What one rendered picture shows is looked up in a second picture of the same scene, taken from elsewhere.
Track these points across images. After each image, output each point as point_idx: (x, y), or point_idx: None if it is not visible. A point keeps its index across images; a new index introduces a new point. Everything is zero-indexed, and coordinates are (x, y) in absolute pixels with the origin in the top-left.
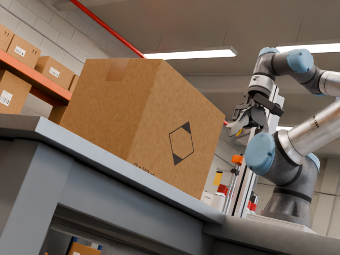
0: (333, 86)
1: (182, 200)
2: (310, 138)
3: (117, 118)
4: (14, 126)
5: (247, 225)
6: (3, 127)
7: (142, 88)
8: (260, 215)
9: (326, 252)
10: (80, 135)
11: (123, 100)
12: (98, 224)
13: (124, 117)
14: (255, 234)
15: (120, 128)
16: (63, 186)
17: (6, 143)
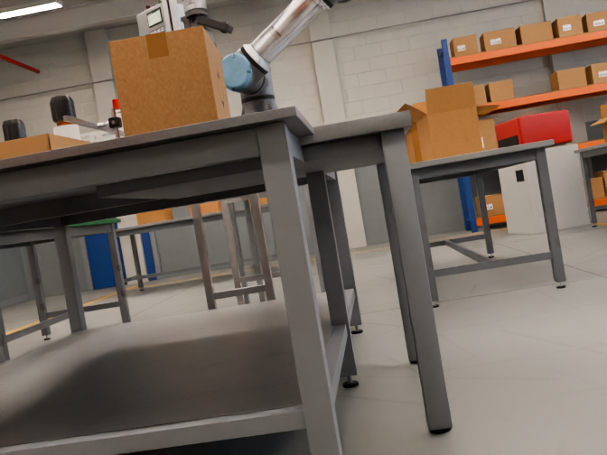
0: None
1: (309, 126)
2: (276, 47)
3: (187, 88)
4: (274, 117)
5: (331, 127)
6: (262, 121)
7: (198, 56)
8: None
9: (387, 123)
10: (154, 114)
11: (182, 71)
12: (188, 180)
13: (193, 86)
14: (340, 130)
15: (195, 95)
16: (290, 142)
17: (242, 132)
